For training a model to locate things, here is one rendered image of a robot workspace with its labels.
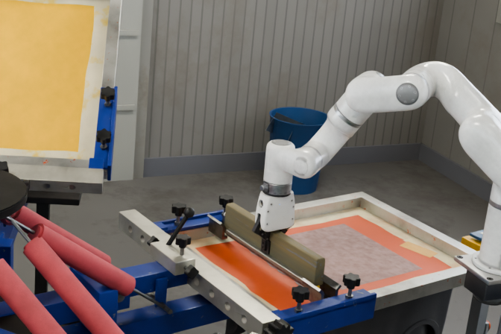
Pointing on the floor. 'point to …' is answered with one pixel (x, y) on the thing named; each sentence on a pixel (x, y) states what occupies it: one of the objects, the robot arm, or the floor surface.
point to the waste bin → (297, 136)
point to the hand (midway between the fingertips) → (271, 244)
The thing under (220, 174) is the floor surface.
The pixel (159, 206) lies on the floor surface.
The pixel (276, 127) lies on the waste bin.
